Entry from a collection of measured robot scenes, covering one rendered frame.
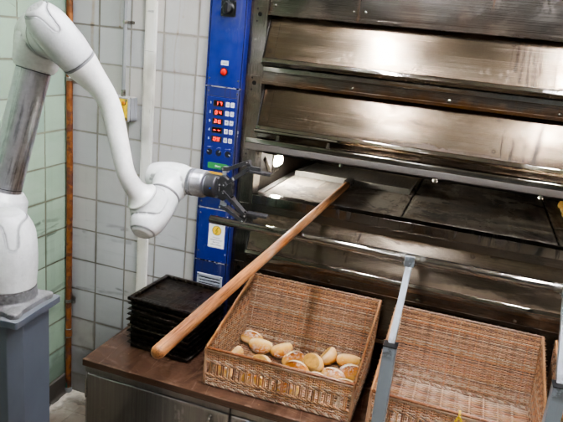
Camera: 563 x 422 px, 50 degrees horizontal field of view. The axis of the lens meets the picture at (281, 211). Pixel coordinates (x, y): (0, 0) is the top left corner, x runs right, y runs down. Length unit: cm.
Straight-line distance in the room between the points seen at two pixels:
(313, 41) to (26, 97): 106
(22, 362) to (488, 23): 184
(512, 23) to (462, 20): 17
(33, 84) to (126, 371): 108
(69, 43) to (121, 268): 138
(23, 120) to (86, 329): 146
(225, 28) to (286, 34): 24
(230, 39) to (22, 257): 117
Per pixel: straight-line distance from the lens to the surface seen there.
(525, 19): 232
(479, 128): 232
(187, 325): 135
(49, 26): 179
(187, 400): 232
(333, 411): 219
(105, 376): 246
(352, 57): 234
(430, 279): 243
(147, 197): 188
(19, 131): 196
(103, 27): 278
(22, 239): 182
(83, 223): 297
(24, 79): 195
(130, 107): 265
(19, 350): 190
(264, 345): 247
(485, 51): 231
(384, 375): 195
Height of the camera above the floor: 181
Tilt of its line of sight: 16 degrees down
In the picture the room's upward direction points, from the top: 6 degrees clockwise
